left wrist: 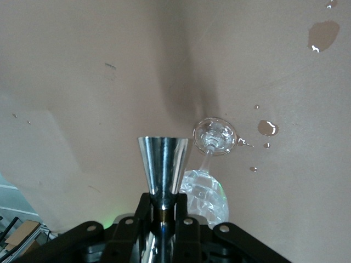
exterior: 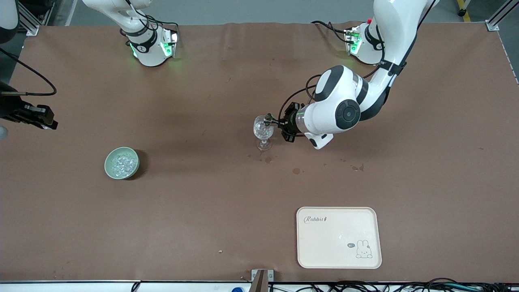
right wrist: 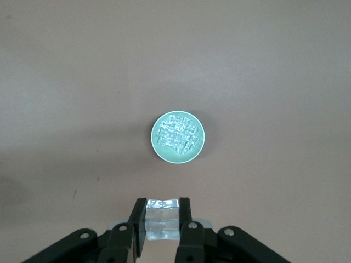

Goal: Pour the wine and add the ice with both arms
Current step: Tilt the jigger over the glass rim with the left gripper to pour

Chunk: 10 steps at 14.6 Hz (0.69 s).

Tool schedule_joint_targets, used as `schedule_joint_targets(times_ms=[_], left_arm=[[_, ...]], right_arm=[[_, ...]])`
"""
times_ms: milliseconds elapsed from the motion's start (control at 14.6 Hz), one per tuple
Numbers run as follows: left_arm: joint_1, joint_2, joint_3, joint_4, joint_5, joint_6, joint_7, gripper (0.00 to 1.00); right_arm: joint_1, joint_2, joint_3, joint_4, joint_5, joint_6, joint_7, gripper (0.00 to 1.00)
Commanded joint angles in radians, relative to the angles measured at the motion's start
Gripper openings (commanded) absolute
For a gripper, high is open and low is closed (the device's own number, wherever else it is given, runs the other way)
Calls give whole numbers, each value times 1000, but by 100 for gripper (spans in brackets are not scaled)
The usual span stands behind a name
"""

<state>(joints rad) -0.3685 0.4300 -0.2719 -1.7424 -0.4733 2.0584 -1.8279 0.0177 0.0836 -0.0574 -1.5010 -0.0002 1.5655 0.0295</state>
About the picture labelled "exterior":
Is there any clear ice cubes pile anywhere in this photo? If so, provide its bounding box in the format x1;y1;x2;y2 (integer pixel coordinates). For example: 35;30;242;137
110;152;137;176

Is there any clear stemmed wine glass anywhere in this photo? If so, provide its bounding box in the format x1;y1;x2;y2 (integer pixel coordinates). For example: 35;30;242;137
253;115;275;151

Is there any green ceramic bowl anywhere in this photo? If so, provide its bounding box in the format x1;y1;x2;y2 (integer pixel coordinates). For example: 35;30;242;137
104;147;140;180

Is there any brown table cover sheet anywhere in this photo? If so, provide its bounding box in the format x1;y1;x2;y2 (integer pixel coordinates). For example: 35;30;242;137
0;22;519;283

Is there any cream rabbit print tray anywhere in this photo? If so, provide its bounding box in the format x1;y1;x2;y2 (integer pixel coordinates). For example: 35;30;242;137
296;206;382;269

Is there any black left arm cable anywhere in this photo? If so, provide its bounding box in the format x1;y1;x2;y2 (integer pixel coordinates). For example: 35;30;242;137
277;0;440;123

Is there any aluminium frame profile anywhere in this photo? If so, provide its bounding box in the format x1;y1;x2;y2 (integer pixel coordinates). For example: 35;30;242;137
485;0;519;32
16;0;40;37

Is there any black left base cable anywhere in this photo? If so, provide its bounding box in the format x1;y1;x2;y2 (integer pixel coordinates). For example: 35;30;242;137
311;20;353;43

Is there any black base cable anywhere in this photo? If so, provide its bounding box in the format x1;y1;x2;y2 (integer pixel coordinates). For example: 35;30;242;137
311;20;353;43
144;15;180;34

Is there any black right base cable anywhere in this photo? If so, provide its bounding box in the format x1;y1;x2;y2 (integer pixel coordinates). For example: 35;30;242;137
144;15;180;34

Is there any grey metal camera bracket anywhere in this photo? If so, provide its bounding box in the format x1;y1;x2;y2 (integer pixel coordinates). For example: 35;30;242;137
251;269;275;292

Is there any black cable bundle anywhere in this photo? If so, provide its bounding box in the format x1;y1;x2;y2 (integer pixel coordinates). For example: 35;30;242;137
268;277;519;292

